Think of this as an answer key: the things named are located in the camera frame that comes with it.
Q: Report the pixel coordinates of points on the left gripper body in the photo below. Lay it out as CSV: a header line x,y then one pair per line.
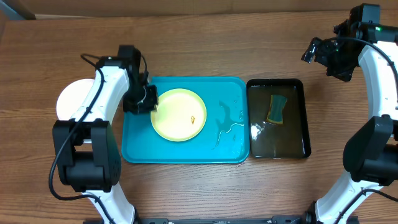
x,y
142,100

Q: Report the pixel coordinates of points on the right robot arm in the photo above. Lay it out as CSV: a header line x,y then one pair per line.
x,y
369,160

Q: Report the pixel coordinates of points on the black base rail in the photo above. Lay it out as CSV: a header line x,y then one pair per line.
x,y
278,219

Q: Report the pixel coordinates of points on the yellow-green plate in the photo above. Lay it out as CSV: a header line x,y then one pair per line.
x,y
179,116

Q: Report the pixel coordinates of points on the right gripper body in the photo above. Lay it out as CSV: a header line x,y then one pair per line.
x,y
321,53

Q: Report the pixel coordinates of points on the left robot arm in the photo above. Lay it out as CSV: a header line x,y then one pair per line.
x,y
87,162

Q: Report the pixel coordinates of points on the white plate with ketchup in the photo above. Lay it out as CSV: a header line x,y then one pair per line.
x,y
72,97

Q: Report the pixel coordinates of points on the teal plastic tray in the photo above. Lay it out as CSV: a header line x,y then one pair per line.
x,y
224,138

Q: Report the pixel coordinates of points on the black water tray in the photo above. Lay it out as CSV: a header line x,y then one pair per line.
x,y
290,140

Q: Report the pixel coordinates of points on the green yellow sponge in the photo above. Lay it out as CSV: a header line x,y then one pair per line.
x,y
275,112

